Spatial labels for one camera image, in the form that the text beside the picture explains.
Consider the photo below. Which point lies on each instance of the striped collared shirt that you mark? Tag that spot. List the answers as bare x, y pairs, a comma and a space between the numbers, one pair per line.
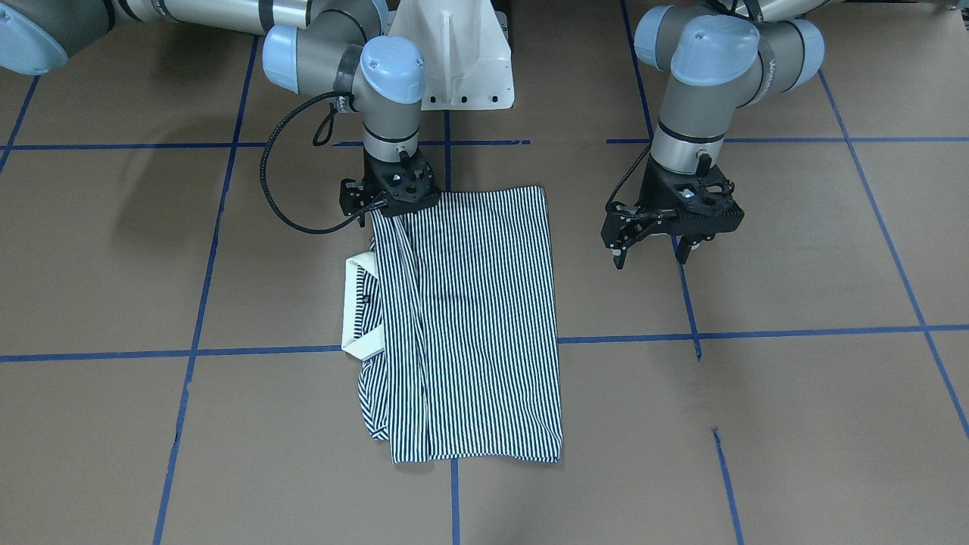
451, 313

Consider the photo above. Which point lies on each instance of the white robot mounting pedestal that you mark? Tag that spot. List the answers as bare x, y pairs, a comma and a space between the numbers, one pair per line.
467, 49

